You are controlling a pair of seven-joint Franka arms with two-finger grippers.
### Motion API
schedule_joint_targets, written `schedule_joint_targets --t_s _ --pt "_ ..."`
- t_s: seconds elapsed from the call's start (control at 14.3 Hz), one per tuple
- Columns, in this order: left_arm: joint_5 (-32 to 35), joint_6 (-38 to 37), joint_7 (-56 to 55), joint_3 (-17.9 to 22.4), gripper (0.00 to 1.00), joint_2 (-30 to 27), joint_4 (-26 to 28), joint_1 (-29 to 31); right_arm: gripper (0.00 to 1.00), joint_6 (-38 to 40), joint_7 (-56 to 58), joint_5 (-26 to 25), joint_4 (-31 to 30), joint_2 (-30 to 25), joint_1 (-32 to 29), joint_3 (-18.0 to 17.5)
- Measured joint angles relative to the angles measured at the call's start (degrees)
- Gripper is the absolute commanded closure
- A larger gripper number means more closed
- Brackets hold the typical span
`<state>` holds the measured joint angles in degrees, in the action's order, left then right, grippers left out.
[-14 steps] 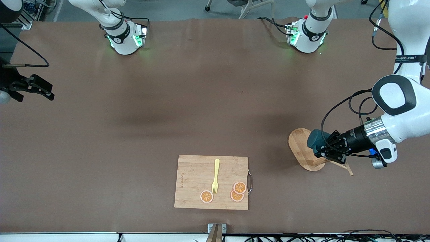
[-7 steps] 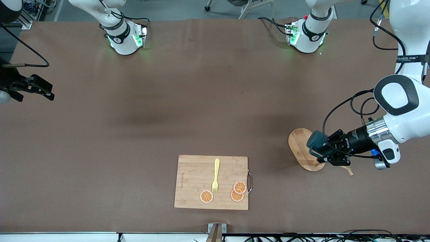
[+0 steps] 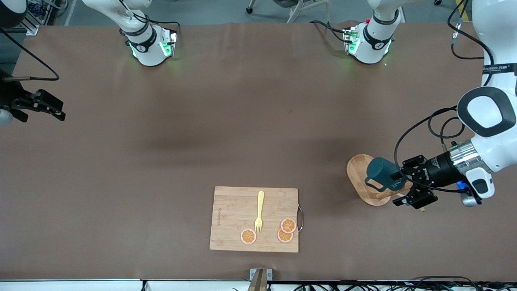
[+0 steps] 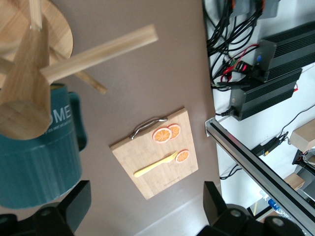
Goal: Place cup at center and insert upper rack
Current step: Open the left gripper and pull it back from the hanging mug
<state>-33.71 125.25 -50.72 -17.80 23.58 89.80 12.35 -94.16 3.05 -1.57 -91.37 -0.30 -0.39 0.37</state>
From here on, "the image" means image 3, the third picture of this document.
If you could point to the aluminium profile frame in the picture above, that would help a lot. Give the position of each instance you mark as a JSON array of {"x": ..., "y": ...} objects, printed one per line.
[{"x": 32, "y": 30}]

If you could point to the wooden mug rack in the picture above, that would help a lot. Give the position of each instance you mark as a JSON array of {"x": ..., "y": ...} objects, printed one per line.
[{"x": 357, "y": 178}]

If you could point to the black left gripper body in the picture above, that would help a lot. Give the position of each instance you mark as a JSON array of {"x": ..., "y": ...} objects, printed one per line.
[{"x": 438, "y": 169}]

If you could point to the metal bracket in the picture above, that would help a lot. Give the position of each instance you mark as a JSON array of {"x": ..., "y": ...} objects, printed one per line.
[{"x": 260, "y": 279}]

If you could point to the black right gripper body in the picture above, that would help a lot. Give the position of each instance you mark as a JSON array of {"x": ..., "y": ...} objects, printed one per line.
[{"x": 11, "y": 98}]

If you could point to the dark teal cup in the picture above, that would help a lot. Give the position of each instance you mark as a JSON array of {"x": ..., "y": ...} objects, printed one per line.
[{"x": 383, "y": 169}]

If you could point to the office chair base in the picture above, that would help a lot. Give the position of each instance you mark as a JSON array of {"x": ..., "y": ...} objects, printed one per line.
[{"x": 295, "y": 14}]

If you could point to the white table edge rail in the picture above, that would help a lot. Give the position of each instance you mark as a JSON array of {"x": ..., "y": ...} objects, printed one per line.
[{"x": 80, "y": 285}]

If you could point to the yellow plastic fork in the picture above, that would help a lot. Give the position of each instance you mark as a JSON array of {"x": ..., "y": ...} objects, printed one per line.
[{"x": 260, "y": 206}]

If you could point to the orange slice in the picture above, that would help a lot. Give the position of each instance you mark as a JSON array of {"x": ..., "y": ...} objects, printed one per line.
[
  {"x": 284, "y": 237},
  {"x": 248, "y": 236},
  {"x": 288, "y": 225}
]

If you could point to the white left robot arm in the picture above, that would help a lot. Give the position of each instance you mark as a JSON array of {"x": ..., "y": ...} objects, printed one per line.
[{"x": 497, "y": 48}]

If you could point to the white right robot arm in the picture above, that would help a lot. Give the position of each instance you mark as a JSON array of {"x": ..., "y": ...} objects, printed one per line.
[{"x": 145, "y": 48}]

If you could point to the brown table mat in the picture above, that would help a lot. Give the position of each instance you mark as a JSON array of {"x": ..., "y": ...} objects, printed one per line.
[{"x": 121, "y": 182}]

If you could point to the bamboo cutting board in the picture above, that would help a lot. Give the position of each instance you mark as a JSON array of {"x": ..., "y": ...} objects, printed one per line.
[{"x": 234, "y": 218}]

